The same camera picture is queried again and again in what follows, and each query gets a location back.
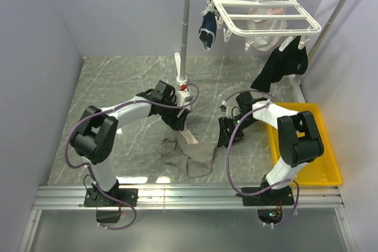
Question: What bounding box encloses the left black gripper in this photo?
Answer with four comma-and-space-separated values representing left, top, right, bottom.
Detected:
160, 96, 190, 131

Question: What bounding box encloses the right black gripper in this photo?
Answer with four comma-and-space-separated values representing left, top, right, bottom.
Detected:
217, 114, 258, 148

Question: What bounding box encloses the grey underwear beige waistband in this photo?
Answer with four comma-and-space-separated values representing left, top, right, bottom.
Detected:
161, 128, 216, 178

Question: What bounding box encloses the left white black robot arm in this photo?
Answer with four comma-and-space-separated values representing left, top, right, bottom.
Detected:
66, 81, 194, 207

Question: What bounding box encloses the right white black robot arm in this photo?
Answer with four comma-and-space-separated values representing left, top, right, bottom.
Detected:
217, 89, 324, 207

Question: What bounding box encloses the navy blue underwear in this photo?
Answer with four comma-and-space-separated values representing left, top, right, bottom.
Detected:
198, 11, 217, 51

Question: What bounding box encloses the white pink underwear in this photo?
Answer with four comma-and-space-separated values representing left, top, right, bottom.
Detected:
245, 8, 287, 52

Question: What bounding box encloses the black underwear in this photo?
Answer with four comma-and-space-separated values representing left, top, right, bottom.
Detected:
250, 36, 308, 93

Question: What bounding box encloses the yellow plastic tray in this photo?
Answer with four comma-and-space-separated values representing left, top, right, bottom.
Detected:
266, 102, 343, 187

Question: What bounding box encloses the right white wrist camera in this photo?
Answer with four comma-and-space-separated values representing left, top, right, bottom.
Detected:
220, 100, 234, 119

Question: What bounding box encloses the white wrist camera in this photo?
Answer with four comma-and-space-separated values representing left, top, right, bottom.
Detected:
175, 84, 193, 107
220, 100, 234, 119

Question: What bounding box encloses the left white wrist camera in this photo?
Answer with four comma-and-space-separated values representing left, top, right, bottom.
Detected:
175, 84, 193, 107

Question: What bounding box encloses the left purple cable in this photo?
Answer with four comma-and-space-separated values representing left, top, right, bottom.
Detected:
64, 83, 200, 231

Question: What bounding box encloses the aluminium mounting rail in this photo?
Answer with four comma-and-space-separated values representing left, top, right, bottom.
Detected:
19, 184, 357, 251

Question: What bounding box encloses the white clip hanger frame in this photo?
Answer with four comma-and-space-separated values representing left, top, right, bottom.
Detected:
206, 0, 322, 52

